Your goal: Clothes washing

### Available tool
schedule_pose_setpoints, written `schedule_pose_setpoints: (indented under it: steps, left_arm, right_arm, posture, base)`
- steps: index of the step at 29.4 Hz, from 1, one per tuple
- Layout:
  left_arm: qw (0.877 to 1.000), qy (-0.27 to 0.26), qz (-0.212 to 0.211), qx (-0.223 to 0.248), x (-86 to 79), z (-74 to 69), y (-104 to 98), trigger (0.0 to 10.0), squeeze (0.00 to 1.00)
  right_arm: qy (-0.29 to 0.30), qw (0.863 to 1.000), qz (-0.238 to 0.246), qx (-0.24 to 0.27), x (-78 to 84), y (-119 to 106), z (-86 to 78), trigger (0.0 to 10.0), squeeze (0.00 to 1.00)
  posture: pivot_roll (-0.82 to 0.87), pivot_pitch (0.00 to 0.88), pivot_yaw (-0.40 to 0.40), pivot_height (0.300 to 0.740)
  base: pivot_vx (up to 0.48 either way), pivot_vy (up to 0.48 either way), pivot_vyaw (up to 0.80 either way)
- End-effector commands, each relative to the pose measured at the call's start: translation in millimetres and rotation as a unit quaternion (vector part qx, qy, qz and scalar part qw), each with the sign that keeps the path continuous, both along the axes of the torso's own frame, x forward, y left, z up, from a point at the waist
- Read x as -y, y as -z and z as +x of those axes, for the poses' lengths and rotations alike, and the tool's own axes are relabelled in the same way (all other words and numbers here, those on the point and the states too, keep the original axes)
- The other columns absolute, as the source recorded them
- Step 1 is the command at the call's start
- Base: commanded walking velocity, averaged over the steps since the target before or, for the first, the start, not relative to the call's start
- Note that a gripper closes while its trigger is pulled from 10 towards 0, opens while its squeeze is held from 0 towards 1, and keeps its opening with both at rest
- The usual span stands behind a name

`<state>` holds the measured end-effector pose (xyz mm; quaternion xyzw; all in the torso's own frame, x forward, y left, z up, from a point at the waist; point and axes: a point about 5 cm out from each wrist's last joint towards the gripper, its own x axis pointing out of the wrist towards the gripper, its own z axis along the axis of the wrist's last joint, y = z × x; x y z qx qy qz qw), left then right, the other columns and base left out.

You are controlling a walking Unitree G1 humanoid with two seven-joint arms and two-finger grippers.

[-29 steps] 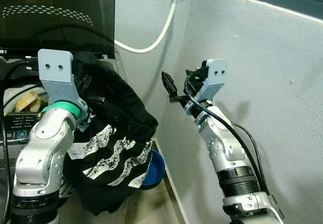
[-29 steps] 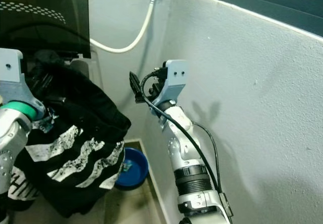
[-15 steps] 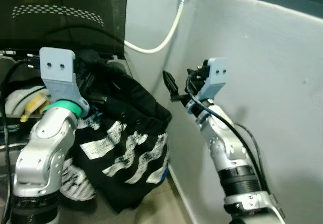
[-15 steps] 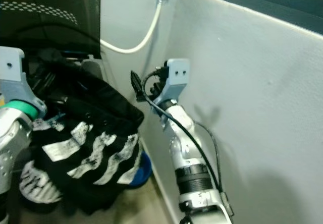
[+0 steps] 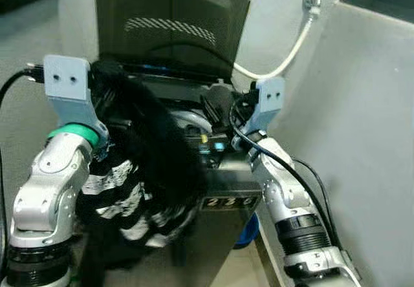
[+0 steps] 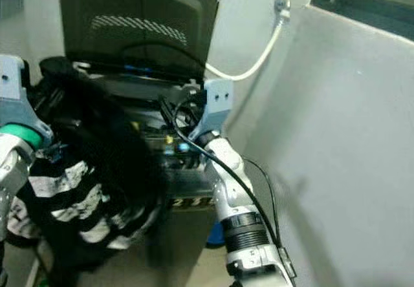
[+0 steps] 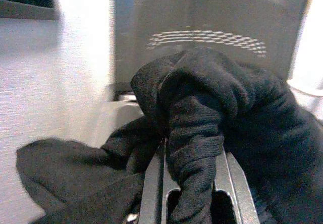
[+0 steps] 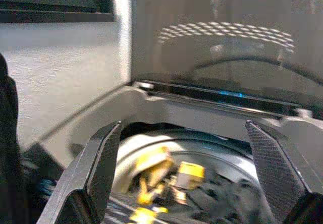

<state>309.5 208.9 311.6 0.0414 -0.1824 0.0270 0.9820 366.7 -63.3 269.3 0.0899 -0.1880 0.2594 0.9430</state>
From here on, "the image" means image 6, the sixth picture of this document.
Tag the black white striped garment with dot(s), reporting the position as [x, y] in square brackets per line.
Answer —
[103, 158]

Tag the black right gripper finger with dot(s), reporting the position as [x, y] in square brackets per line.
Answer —
[167, 110]

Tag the metal wall water tap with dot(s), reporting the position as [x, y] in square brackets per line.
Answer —
[284, 1]

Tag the grey top-load washing machine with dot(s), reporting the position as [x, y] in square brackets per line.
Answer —
[187, 183]

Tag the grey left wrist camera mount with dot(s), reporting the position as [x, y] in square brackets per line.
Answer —
[13, 93]

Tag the dark window frame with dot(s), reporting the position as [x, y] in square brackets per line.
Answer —
[362, 2]

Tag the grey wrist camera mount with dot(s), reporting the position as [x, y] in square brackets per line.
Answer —
[220, 99]
[13, 93]

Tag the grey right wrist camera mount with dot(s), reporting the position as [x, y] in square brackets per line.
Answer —
[220, 99]

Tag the dark tinted washer lid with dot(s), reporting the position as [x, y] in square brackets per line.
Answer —
[139, 28]

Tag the yellow tape strip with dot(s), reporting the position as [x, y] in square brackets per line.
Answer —
[168, 140]

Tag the black washer control panel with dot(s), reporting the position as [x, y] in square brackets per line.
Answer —
[184, 161]

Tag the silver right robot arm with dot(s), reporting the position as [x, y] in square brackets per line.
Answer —
[239, 196]

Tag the blue square panel sticker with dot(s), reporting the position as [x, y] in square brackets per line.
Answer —
[184, 148]

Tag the blue plastic bucket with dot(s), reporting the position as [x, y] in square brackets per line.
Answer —
[213, 234]

